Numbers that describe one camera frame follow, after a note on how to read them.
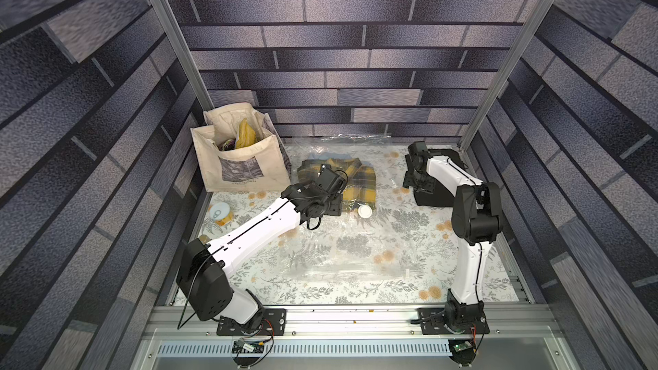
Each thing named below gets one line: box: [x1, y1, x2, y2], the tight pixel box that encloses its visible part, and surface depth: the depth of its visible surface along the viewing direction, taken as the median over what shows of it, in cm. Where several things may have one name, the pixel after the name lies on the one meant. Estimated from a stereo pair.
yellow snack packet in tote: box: [236, 118, 257, 150], surface depth 96 cm
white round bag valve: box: [358, 204, 373, 219], surface depth 97 cm
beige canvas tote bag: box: [190, 102, 293, 193], surface depth 94 cm
